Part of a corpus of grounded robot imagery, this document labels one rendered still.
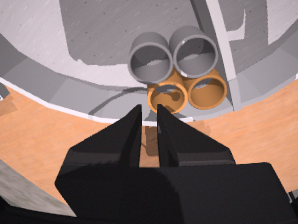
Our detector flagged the bronze bushing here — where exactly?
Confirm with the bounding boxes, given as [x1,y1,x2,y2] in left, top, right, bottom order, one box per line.
[182,68,227,110]
[147,67,188,114]

